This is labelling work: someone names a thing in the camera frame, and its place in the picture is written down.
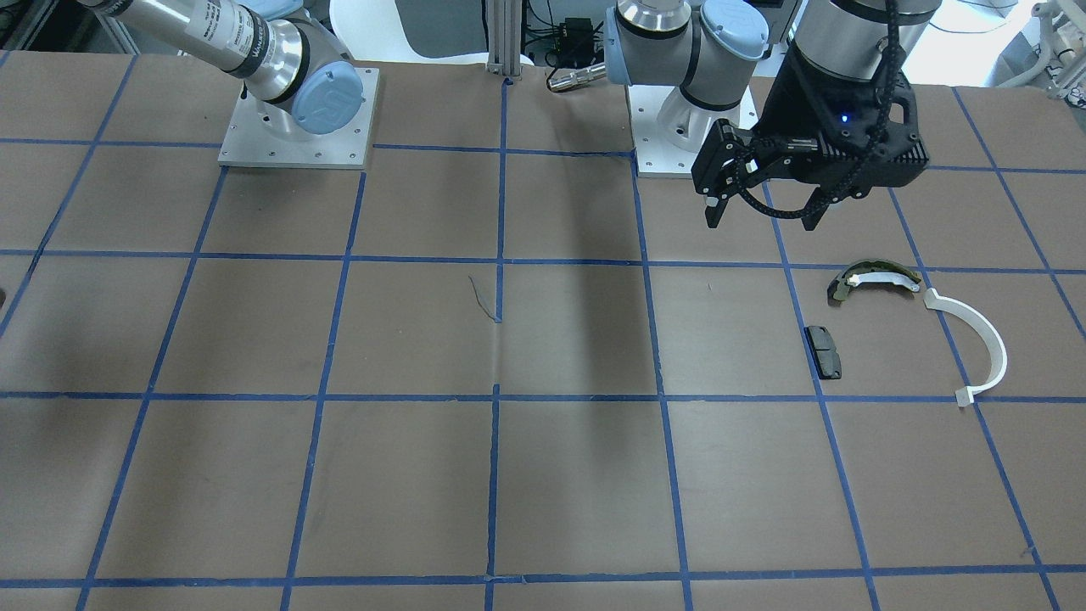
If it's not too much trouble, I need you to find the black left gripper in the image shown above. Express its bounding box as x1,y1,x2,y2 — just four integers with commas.
691,43,930,232

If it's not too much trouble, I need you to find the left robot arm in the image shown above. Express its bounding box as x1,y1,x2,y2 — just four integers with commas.
604,1,939,231

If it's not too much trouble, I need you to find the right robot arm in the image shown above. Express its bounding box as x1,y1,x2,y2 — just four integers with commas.
83,1,364,135

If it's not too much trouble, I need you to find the green brake shoe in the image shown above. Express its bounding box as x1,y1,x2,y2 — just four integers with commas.
826,259,923,303

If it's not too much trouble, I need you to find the black brake pad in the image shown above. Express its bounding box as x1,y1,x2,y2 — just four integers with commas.
804,324,842,380

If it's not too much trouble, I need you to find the white plastic chair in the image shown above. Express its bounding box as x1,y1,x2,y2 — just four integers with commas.
328,1,533,71

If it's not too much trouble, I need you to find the white curved plastic bracket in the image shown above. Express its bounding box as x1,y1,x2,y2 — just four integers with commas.
922,288,1008,406

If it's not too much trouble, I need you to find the aluminium frame post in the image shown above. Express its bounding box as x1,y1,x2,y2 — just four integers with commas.
484,0,523,81

